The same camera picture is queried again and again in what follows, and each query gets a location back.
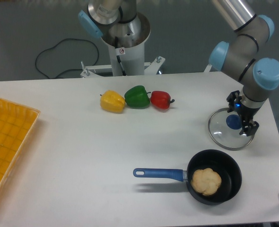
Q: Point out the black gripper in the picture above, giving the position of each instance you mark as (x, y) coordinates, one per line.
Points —
(246, 109)

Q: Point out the glass lid with blue knob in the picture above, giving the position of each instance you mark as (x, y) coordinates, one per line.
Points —
(225, 129)

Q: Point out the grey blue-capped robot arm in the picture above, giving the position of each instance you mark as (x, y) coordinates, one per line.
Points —
(258, 77)

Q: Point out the round beige bread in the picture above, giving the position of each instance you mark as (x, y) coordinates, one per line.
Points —
(206, 181)

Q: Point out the red bell pepper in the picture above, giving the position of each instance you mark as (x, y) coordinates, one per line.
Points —
(161, 100)

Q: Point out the green bell pepper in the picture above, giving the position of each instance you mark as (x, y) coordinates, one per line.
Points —
(137, 97)

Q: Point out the yellow bell pepper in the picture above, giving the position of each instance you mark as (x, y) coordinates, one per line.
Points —
(112, 101)

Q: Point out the yellow woven tray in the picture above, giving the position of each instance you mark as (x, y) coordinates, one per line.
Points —
(16, 124)

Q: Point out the black saucepan with blue handle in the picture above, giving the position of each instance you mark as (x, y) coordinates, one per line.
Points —
(220, 162)

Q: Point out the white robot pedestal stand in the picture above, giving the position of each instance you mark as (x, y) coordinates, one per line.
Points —
(126, 45)

